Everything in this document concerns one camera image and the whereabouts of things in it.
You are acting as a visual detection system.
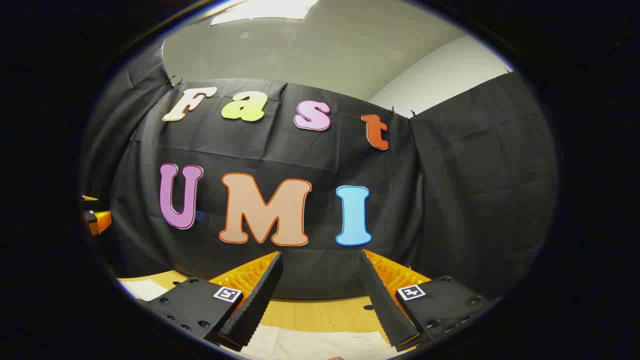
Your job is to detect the white jeans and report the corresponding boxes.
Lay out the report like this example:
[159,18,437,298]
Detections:
[119,278,403,360]

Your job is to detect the ceiling light panel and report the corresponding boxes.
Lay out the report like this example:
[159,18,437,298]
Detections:
[210,0,321,27]

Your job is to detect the black backdrop cloth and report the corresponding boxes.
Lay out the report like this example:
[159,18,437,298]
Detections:
[80,47,559,302]

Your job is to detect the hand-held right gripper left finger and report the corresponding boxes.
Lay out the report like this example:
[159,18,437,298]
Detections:
[142,251,284,351]

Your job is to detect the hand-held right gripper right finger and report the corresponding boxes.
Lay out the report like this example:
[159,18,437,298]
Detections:
[360,249,494,352]

